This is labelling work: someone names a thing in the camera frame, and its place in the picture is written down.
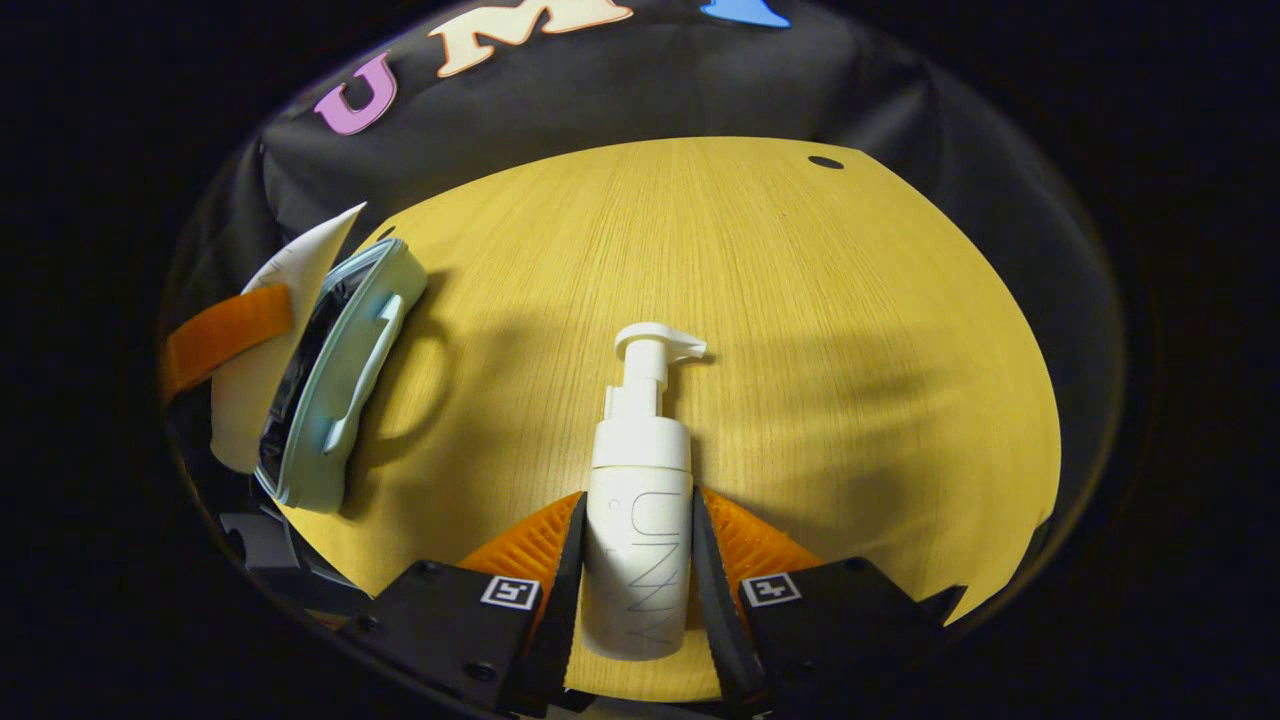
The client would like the black backdrop cloth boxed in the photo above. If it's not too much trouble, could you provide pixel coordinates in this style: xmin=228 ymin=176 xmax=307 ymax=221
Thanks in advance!
xmin=160 ymin=0 xmax=1126 ymax=601

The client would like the light blue suitcase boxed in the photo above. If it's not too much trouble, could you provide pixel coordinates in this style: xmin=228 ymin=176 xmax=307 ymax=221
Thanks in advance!
xmin=253 ymin=237 xmax=431 ymax=514

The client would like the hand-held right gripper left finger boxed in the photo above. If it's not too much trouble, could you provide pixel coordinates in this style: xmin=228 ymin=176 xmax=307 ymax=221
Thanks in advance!
xmin=338 ymin=490 xmax=591 ymax=718

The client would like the white pump bottle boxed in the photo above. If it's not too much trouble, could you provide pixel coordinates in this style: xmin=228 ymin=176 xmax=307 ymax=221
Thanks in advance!
xmin=580 ymin=322 xmax=708 ymax=662

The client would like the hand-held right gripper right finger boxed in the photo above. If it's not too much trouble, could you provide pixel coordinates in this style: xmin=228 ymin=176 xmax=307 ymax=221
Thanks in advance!
xmin=691 ymin=486 xmax=968 ymax=718

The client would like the white skin care packet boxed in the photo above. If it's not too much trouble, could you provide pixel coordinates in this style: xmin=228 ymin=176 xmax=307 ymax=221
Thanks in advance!
xmin=210 ymin=203 xmax=368 ymax=475

